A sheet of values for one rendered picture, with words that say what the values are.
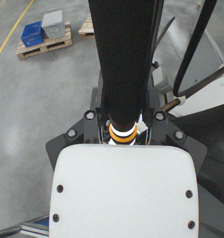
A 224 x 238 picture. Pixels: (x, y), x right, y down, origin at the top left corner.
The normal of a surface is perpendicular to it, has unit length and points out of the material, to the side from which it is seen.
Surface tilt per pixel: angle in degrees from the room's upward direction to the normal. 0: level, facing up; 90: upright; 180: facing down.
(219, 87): 50
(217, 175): 41
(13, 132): 0
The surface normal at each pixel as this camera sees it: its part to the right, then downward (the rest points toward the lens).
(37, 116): -0.07, -0.44
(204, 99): -0.81, -0.29
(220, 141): -0.53, -0.77
